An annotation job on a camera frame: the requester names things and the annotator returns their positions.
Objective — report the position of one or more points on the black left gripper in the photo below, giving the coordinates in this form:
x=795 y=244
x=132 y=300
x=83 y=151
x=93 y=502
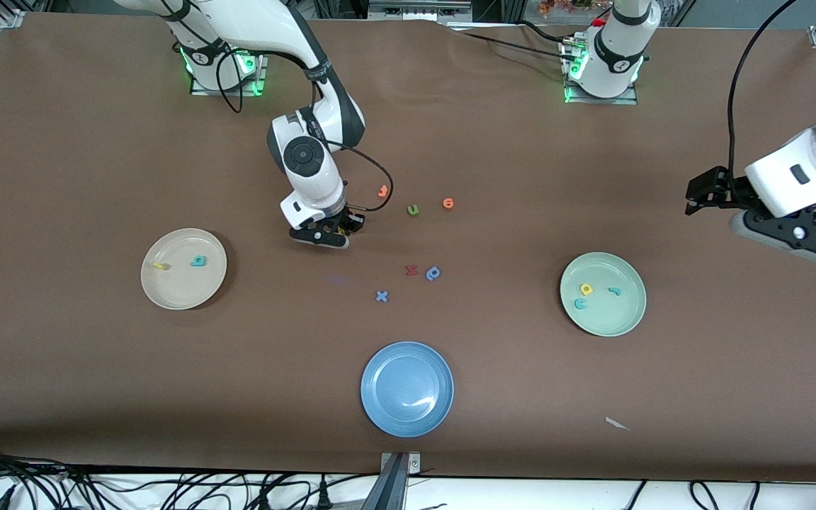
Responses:
x=729 y=192

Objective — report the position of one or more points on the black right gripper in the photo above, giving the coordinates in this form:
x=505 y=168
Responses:
x=348 y=222

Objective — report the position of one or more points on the teal foam letter b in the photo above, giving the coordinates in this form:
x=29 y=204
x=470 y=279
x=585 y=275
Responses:
x=198 y=261

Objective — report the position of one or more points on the teal foam letter c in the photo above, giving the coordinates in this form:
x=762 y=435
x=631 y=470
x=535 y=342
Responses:
x=581 y=304

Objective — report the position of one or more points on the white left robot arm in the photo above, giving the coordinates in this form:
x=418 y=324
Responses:
x=797 y=177

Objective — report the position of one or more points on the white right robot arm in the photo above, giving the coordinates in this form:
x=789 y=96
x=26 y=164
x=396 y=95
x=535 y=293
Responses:
x=259 y=21

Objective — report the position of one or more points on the blue foam letter p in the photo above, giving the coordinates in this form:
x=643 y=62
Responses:
x=433 y=273

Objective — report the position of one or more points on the light green plate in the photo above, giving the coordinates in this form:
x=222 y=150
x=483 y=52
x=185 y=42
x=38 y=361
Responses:
x=610 y=315

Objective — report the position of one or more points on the beige brown plate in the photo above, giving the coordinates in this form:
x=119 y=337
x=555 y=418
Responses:
x=183 y=283

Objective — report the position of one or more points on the blue plate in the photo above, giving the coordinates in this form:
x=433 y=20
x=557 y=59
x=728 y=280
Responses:
x=406 y=389

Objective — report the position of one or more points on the orange artificial flowers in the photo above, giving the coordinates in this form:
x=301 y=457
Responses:
x=564 y=7

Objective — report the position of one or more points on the white paper scrap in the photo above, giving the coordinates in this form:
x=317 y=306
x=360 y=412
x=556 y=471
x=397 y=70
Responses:
x=617 y=423

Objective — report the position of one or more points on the brown table cover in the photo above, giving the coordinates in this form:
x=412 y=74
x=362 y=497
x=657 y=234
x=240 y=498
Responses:
x=96 y=368

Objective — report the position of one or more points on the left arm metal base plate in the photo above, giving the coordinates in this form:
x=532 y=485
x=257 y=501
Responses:
x=627 y=100

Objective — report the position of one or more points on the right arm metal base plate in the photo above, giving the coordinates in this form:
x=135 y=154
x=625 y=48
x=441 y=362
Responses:
x=261 y=78

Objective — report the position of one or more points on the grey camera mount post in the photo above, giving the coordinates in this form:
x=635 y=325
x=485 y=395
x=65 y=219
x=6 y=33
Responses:
x=390 y=489

